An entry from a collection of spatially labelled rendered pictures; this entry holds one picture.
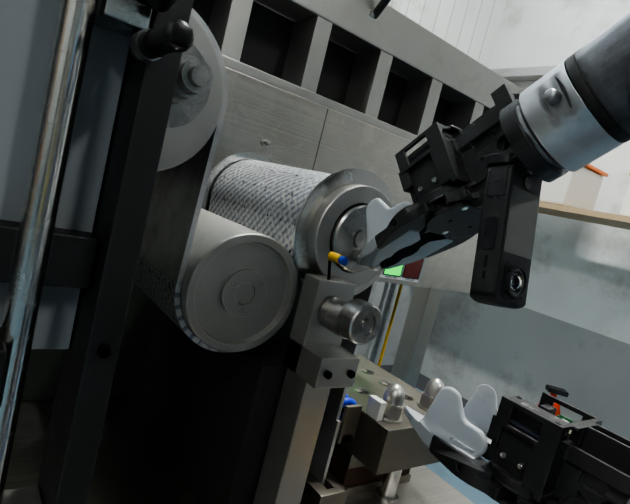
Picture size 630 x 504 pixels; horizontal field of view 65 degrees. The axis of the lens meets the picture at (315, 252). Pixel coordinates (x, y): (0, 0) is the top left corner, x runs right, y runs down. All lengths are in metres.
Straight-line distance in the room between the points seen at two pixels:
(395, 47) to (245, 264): 0.65
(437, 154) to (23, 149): 0.31
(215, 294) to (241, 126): 0.40
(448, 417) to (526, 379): 3.19
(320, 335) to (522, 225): 0.22
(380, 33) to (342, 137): 0.20
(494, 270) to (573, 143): 0.11
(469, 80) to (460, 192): 0.77
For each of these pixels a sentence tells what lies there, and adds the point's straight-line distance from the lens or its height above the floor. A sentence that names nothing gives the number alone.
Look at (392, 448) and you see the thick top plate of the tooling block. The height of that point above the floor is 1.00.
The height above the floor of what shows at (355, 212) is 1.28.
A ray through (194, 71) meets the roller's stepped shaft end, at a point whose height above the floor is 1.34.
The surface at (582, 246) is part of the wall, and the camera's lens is 3.55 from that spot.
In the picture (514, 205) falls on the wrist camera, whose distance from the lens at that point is 0.42.
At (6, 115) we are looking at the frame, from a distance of 0.31.
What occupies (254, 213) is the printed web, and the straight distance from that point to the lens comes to 0.60.
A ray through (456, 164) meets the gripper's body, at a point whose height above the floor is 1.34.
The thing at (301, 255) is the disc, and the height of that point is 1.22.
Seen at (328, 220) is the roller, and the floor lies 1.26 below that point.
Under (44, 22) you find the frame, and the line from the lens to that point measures 0.31.
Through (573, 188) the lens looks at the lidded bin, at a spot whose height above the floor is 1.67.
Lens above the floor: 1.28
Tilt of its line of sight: 6 degrees down
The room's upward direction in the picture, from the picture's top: 14 degrees clockwise
